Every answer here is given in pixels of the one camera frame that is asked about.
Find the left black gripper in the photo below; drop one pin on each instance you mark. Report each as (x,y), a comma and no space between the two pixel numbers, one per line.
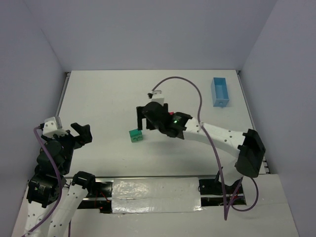
(77,138)

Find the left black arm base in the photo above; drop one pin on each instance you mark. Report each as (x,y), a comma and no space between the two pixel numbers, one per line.
(99,194)

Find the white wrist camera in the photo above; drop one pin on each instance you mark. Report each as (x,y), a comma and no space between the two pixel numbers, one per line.
(156,96)
(53,126)

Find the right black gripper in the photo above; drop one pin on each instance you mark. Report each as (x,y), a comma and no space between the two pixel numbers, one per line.
(147,114)

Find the silver tape covered panel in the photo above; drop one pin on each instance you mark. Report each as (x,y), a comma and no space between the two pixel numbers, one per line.
(155,195)

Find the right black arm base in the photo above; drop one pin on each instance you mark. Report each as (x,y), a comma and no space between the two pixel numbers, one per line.
(213,186)

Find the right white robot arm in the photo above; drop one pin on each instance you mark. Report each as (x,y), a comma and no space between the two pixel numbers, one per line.
(246,148)

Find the aluminium rail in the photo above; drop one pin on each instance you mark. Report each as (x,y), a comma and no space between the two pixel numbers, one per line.
(110,178)

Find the blue plastic box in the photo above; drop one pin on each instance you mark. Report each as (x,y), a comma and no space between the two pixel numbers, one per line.
(219,91)

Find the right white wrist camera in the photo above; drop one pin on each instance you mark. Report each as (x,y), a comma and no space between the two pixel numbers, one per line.
(156,96)

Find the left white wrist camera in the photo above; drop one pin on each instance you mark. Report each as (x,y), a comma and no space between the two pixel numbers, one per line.
(53,126)

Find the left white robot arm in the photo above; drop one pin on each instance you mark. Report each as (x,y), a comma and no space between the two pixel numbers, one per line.
(52,201)

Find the green castle notched block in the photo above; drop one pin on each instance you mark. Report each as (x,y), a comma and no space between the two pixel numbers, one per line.
(137,139)

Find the green rectangular block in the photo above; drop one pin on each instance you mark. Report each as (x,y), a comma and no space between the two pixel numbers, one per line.
(135,133)

